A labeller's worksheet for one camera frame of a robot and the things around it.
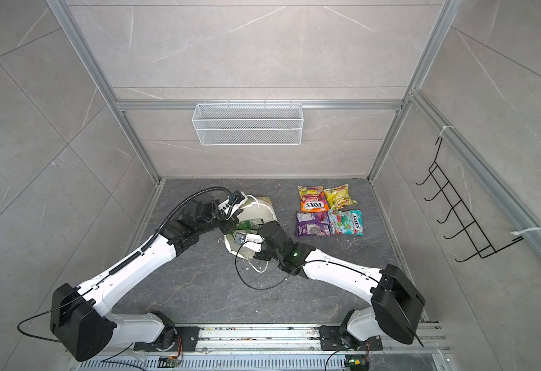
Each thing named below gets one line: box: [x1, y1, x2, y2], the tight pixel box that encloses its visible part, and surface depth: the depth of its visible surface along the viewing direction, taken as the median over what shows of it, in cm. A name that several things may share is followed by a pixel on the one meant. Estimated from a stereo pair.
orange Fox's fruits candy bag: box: [297, 185, 330, 213], surface depth 109 cm
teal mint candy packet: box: [327, 208, 365, 237], surface depth 102 cm
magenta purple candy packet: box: [296, 211, 331, 238], surface depth 101 cm
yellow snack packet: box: [323, 183, 358, 211], surface depth 109 cm
